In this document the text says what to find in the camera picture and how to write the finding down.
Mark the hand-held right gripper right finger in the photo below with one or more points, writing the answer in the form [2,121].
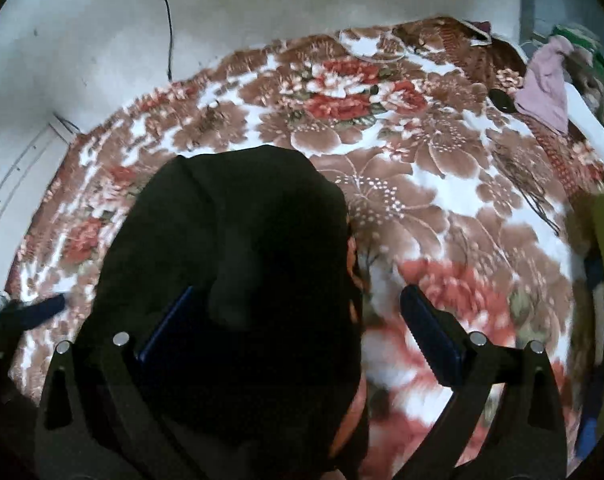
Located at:
[432,330]

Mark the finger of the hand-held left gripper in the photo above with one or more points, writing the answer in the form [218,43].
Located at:
[42,312]

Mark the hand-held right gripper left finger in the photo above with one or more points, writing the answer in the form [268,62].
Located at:
[169,325]

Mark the black shirt with orange print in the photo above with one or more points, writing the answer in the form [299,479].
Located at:
[242,220]

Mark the pile of patterned clothes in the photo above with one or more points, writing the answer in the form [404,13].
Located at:
[597,70]

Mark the white door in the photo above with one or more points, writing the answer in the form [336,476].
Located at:
[12,185]

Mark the floral blanket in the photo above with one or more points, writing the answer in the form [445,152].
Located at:
[432,185]

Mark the small black object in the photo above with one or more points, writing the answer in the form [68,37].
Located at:
[501,100]

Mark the white cloth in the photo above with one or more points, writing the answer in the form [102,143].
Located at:
[592,120]

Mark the pink cloth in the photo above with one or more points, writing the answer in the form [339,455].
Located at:
[544,85]

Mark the grey pole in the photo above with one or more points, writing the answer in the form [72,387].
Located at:
[528,0]

